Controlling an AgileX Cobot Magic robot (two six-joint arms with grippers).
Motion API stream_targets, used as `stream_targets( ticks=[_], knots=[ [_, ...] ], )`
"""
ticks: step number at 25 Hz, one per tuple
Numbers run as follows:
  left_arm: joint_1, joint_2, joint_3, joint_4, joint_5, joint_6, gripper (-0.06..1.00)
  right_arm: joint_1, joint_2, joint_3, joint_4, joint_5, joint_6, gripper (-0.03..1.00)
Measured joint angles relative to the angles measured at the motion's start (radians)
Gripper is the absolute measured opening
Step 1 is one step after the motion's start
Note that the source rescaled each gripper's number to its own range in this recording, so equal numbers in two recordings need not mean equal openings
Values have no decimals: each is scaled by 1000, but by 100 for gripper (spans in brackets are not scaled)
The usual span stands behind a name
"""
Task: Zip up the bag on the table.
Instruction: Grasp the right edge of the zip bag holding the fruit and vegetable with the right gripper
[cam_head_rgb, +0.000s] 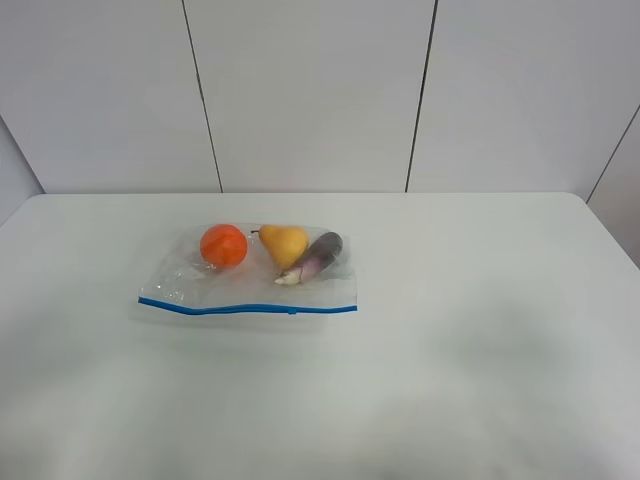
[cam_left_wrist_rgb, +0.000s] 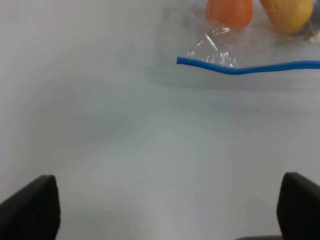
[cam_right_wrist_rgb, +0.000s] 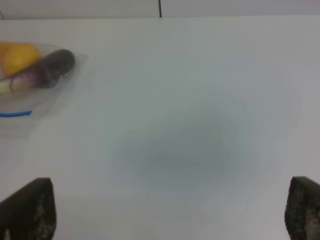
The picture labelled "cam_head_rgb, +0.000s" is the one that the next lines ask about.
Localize purple eggplant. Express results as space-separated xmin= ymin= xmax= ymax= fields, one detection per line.
xmin=275 ymin=232 xmax=343 ymax=286

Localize clear zip bag blue zipper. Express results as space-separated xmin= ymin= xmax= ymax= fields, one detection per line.
xmin=138 ymin=223 xmax=357 ymax=316

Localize orange fruit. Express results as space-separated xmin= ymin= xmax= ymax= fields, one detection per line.
xmin=199 ymin=224 xmax=248 ymax=269

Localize yellow pear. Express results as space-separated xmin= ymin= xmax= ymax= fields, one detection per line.
xmin=255 ymin=225 xmax=309 ymax=270

